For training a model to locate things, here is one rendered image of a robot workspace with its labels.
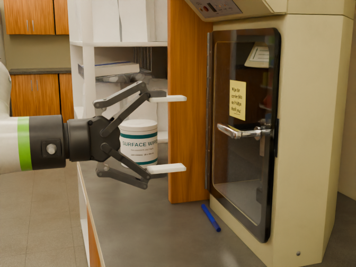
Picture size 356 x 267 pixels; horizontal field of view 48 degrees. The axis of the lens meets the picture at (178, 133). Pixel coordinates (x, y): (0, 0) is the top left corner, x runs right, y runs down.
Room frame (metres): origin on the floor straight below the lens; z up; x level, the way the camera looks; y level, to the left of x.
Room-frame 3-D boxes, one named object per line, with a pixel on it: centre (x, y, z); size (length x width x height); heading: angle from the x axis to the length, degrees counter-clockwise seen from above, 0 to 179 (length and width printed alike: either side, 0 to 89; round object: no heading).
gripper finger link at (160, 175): (0.73, 0.05, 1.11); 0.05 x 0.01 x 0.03; 107
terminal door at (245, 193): (0.83, -0.12, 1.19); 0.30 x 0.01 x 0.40; 17
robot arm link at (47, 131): (0.67, 0.22, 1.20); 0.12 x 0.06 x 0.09; 17
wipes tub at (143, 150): (1.37, 0.14, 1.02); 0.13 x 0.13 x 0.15
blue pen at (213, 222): (0.92, -0.08, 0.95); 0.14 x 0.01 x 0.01; 11
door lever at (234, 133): (0.76, -0.11, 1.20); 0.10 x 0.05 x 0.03; 17
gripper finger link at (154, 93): (0.73, 0.05, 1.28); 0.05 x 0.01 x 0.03; 107
